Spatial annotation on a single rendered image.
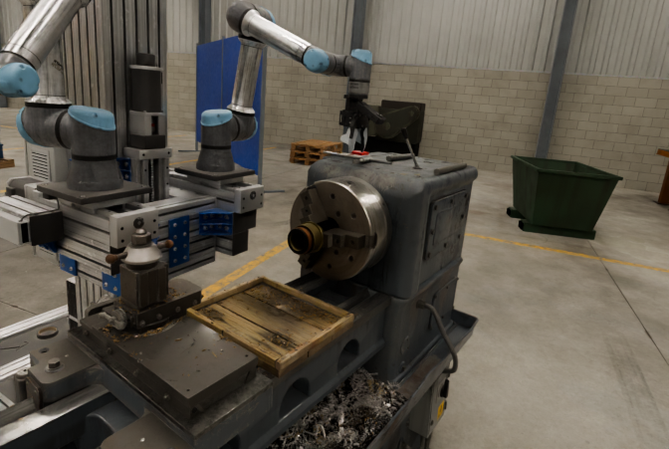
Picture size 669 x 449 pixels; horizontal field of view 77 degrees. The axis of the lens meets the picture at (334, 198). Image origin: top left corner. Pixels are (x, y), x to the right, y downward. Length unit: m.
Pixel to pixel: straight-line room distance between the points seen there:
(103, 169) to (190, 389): 0.77
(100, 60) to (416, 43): 10.33
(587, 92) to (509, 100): 1.64
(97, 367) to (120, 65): 0.99
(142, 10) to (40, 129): 0.54
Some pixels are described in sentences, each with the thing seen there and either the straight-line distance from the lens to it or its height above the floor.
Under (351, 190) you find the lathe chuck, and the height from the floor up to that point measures 1.22.
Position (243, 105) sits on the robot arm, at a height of 1.42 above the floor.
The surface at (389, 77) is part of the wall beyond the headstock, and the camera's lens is 11.59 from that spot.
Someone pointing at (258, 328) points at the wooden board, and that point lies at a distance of 1.16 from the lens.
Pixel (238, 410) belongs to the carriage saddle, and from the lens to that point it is 0.88.
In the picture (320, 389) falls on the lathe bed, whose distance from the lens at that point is 1.26.
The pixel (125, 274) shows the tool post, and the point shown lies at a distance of 0.99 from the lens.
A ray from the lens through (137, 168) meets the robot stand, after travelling 1.61.
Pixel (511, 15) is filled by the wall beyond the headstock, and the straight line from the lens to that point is 11.47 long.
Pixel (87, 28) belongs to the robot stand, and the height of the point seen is 1.63.
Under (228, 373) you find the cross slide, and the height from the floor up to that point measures 0.97.
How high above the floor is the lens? 1.48
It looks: 13 degrees down
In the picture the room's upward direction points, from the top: 5 degrees clockwise
